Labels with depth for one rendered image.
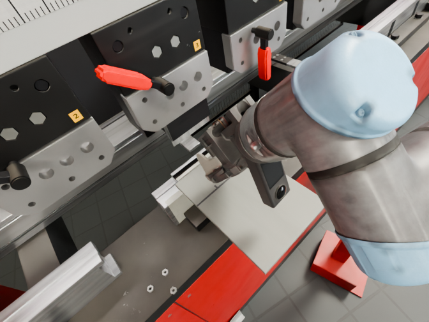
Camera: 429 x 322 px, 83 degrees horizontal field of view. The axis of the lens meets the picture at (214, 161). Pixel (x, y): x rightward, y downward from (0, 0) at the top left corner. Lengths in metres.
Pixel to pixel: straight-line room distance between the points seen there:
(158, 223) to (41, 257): 0.31
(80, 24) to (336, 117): 0.27
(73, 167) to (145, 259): 0.34
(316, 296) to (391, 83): 1.34
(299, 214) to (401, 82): 0.33
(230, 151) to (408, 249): 0.22
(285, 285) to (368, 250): 1.25
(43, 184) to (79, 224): 1.64
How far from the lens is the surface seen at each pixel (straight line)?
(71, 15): 0.33
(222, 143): 0.35
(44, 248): 0.81
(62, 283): 0.61
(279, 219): 0.48
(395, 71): 0.21
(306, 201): 0.50
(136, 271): 0.64
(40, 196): 0.40
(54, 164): 0.37
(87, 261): 0.60
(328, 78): 0.18
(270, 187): 0.37
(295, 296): 1.46
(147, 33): 0.36
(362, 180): 0.21
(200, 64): 0.42
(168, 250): 0.63
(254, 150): 0.26
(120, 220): 1.85
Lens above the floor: 1.43
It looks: 50 degrees down
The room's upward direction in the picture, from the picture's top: 15 degrees counter-clockwise
